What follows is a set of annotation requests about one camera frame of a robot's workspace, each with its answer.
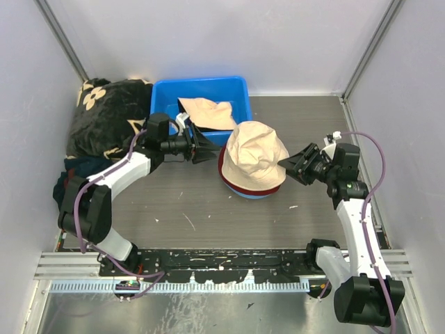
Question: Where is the blue plastic bin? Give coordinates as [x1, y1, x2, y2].
[150, 76, 252, 146]

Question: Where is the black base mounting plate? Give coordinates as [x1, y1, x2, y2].
[99, 248, 347, 285]

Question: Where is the black floral blanket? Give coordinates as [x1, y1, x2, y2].
[66, 78, 153, 161]

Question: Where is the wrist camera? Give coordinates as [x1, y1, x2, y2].
[321, 131, 341, 160]
[175, 112, 190, 135]

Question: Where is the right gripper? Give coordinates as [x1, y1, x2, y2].
[277, 143, 338, 186]

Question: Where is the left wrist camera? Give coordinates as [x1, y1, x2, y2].
[175, 112, 190, 135]

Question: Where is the beige bucket hat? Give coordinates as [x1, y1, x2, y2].
[177, 97, 237, 132]

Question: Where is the navy and red cloth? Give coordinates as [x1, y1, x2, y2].
[53, 157, 114, 209]

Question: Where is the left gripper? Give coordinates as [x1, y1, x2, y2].
[162, 123, 221, 165]

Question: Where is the cream white hat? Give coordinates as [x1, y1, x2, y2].
[222, 121, 289, 191]

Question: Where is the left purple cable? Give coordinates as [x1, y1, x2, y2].
[74, 128, 167, 300]

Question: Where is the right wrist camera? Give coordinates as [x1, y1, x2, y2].
[321, 131, 341, 160]

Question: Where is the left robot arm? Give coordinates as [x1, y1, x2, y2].
[58, 113, 220, 276]

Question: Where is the light blue bucket hat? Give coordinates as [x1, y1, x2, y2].
[227, 185, 279, 200]

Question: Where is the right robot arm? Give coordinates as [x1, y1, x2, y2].
[279, 142, 405, 328]

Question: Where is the dark red hat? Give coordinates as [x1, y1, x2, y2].
[218, 146, 281, 199]

